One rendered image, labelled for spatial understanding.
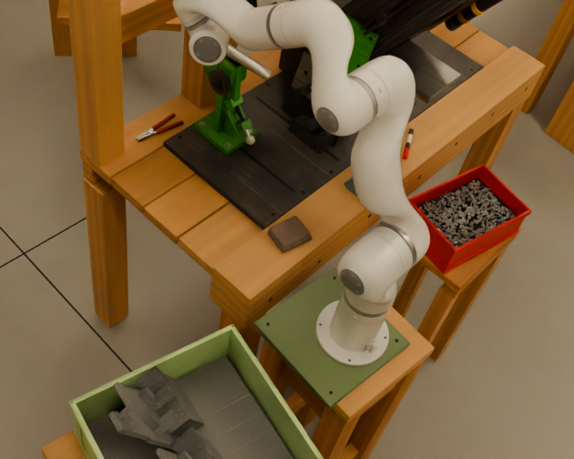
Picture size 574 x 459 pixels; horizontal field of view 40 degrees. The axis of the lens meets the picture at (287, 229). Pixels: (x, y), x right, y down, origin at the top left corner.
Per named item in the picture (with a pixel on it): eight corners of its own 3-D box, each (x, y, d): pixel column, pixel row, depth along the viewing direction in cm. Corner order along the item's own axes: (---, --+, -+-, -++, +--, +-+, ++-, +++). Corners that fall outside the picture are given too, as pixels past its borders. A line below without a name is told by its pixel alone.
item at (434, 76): (458, 82, 234) (461, 74, 232) (426, 105, 225) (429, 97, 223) (360, 15, 247) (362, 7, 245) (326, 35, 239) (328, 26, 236)
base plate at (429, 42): (482, 71, 275) (484, 66, 273) (264, 231, 216) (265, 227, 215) (390, 10, 289) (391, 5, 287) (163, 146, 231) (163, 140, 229)
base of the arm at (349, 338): (403, 342, 202) (423, 306, 187) (346, 380, 193) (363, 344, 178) (356, 289, 209) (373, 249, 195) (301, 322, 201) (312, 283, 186)
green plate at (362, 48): (364, 93, 232) (392, 31, 219) (348, 99, 227) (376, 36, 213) (335, 73, 236) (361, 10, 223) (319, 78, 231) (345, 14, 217)
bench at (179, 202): (464, 222, 348) (542, 69, 280) (222, 442, 269) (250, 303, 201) (347, 135, 372) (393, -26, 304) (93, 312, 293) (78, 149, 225)
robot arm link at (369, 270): (403, 297, 188) (432, 239, 169) (353, 342, 178) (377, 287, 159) (365, 265, 192) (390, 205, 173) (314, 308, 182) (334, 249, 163)
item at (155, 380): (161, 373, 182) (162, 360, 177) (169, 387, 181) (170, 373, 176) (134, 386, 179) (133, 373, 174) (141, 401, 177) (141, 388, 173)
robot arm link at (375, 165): (354, 276, 177) (399, 239, 185) (396, 296, 169) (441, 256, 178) (322, 75, 148) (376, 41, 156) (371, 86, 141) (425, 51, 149)
